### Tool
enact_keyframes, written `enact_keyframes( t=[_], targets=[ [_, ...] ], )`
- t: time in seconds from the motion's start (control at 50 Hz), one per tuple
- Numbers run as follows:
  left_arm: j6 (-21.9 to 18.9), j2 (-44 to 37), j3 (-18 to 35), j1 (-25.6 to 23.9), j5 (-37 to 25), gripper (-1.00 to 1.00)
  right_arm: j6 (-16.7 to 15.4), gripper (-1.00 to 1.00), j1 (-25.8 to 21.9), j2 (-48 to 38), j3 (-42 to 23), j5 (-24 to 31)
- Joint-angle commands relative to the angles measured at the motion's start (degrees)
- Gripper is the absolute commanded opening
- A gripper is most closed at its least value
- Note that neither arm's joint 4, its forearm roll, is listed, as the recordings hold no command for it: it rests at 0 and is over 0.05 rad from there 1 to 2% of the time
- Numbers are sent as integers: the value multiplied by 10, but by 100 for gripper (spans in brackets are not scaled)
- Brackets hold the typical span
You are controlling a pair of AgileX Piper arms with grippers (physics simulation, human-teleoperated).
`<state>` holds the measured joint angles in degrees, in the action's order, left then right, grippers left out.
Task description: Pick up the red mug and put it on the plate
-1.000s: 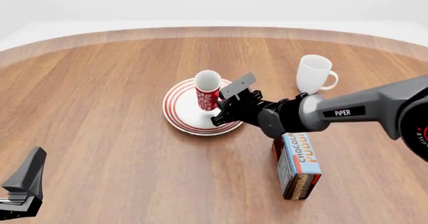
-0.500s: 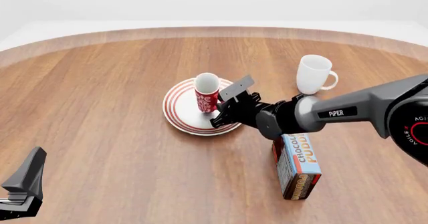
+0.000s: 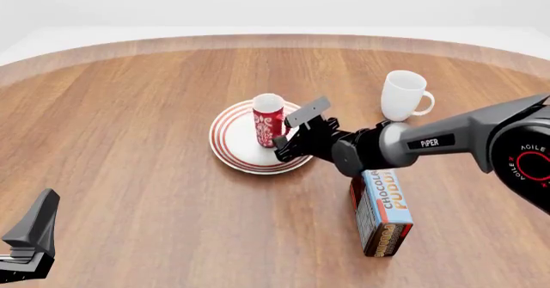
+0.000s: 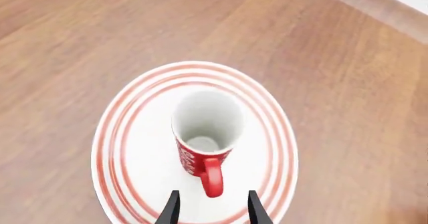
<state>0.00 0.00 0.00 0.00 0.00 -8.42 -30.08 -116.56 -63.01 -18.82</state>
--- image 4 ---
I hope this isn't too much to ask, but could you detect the white plate with red rings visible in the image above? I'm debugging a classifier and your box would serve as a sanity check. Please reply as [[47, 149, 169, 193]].
[[90, 60, 299, 224]]

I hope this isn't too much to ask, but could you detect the red mug with white print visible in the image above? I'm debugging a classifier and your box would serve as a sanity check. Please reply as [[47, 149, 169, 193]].
[[171, 90, 244, 199]]

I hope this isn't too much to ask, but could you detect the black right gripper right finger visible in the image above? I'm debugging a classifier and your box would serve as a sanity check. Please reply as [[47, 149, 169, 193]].
[[247, 190, 274, 224]]

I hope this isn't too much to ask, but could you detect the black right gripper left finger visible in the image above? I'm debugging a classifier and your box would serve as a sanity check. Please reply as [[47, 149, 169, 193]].
[[155, 190, 181, 224]]

